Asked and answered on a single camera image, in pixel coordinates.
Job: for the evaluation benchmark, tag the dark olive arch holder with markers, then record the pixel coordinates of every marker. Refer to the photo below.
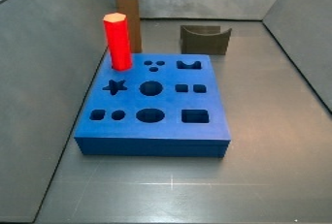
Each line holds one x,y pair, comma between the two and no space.
204,39

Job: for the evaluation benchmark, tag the blue shape-sorting board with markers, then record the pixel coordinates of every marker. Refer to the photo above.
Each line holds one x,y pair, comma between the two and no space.
157,110

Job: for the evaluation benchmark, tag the red hexagonal peg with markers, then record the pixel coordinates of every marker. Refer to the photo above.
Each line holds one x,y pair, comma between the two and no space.
118,41

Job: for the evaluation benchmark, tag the brown arch block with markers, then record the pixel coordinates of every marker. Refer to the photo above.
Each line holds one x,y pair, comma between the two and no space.
129,7

